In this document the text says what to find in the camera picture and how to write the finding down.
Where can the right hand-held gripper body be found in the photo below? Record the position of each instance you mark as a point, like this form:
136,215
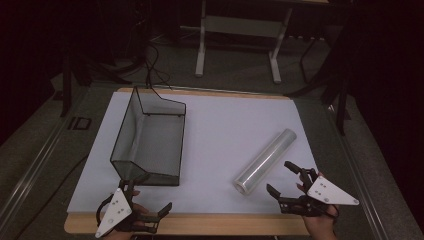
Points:
328,194

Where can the black stand leg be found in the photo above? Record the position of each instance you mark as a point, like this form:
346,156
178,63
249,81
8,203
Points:
66,86
341,106

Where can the person's right hand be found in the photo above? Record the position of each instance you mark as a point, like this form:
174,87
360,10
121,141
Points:
321,228

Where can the black floor socket box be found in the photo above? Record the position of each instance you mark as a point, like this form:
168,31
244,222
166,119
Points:
80,123

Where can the white metal stand frame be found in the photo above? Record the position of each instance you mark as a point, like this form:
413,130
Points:
241,26

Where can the metal floor rail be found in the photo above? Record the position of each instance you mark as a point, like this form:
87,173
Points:
360,180
30,173

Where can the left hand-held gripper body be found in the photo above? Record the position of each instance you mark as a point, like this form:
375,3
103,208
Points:
114,213

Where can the person's left hand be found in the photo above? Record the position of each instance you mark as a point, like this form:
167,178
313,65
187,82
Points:
140,210

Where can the clear plastic wrap roll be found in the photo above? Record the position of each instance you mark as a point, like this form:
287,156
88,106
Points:
265,162

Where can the white paper sheet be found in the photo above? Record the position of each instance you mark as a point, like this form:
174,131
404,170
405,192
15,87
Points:
216,150

